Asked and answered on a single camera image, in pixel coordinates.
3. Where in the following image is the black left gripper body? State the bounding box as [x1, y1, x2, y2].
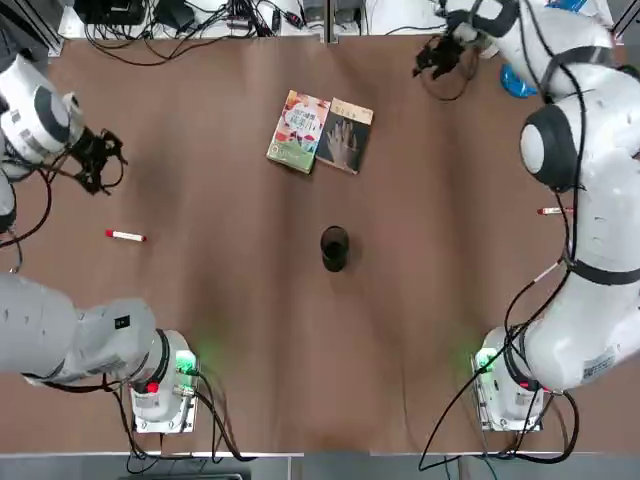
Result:
[67, 127, 110, 174]

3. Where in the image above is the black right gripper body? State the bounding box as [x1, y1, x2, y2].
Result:
[424, 32, 470, 65]

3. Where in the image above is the dark book with hands cover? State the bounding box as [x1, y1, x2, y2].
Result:
[314, 97, 375, 176]

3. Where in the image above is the colourful green cover book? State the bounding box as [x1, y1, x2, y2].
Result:
[265, 89, 331, 175]

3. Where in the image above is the black mesh pen holder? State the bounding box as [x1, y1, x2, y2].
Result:
[319, 225, 350, 274]

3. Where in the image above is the blue desk lamp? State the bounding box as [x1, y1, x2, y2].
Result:
[501, 63, 542, 100]

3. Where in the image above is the black flat box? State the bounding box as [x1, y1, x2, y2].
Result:
[73, 0, 147, 26]

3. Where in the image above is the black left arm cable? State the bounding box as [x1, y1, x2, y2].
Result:
[0, 149, 126, 274]

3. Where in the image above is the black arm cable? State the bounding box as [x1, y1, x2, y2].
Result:
[0, 149, 126, 274]
[418, 29, 589, 474]

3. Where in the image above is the black loose table cable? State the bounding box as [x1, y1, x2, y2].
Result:
[84, 22, 201, 67]

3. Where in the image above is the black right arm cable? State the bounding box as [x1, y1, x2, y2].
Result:
[418, 29, 589, 474]

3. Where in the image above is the black left base cable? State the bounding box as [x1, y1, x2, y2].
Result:
[114, 369, 257, 474]

